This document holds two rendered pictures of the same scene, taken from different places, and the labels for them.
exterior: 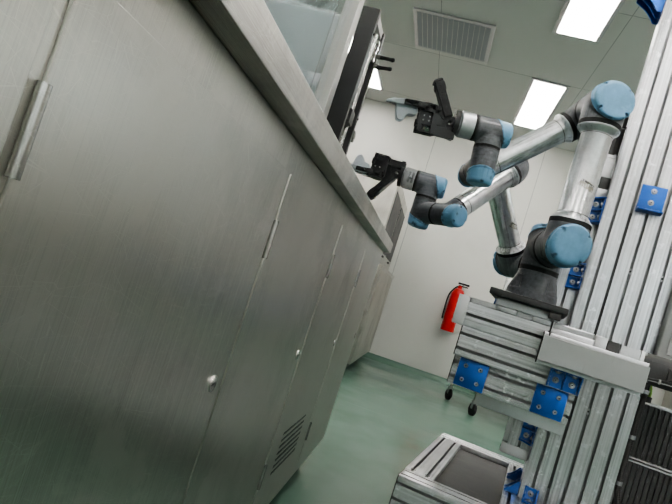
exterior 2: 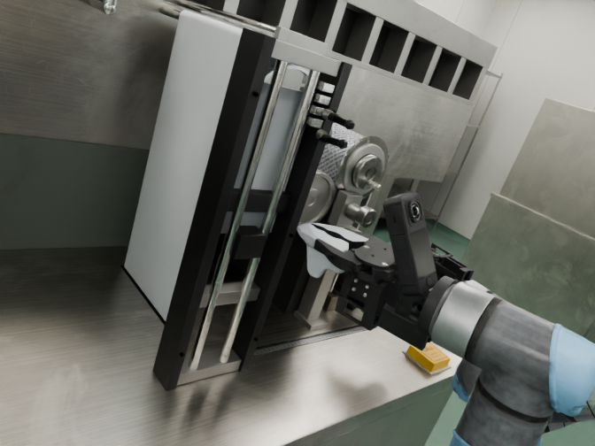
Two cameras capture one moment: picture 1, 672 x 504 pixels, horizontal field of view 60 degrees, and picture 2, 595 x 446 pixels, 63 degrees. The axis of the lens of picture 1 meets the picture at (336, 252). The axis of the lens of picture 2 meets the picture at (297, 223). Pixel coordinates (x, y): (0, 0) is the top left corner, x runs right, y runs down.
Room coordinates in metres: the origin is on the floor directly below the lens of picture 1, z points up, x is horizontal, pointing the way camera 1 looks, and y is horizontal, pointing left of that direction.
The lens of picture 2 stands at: (1.11, -0.34, 1.44)
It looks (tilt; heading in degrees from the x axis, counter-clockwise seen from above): 19 degrees down; 33
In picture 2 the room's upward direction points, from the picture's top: 19 degrees clockwise
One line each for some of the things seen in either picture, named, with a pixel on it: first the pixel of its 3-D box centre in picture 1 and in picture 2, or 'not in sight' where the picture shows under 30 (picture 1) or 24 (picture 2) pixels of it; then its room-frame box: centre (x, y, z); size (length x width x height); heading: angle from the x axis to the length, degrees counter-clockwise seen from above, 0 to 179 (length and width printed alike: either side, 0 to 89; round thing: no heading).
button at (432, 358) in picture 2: not in sight; (428, 355); (2.12, -0.12, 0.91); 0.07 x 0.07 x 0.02; 80
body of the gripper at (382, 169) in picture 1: (387, 170); (436, 275); (2.03, -0.08, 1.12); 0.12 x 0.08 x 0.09; 80
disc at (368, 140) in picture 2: not in sight; (362, 170); (2.01, 0.14, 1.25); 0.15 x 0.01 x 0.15; 170
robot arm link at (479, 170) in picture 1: (480, 166); (499, 427); (1.65, -0.32, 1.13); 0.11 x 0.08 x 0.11; 179
